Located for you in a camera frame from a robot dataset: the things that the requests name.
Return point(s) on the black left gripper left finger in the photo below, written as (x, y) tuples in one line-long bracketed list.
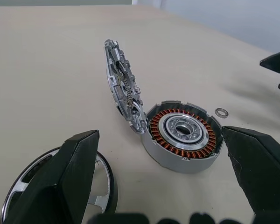
[(60, 182)]

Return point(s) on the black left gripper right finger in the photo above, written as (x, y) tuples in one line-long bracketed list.
[(261, 172)]

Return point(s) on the grey motor housing copper windings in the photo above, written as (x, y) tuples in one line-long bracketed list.
[(168, 161)]

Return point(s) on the silver gear plate cover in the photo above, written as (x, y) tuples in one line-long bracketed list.
[(116, 70)]

